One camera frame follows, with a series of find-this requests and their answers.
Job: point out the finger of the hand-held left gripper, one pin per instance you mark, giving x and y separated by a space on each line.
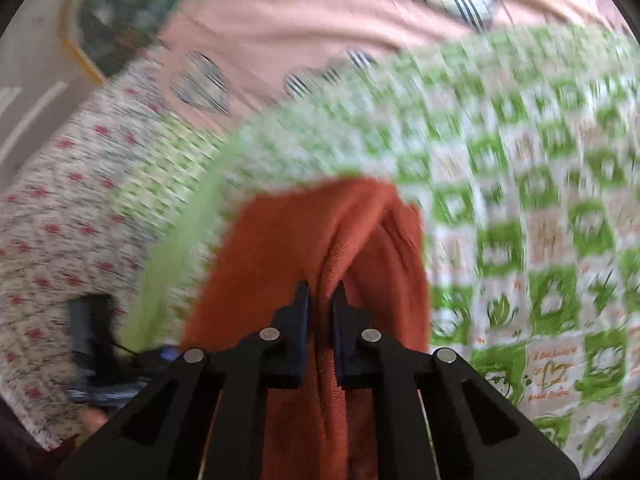
92 327

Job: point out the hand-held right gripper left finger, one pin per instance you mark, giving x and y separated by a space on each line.
297 340

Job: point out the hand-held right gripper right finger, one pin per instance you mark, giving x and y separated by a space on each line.
345 340

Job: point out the red knitted sweater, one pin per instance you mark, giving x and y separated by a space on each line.
320 230

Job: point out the floral bedsheet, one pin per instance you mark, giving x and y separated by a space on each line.
65 220

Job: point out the green checked pillow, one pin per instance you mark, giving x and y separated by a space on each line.
175 160

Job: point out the green checked blanket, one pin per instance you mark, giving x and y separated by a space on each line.
500 170

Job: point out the dark green patterned panel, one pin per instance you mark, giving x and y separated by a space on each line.
120 15

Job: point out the pink quilt with plaid hearts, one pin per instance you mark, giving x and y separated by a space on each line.
310 15

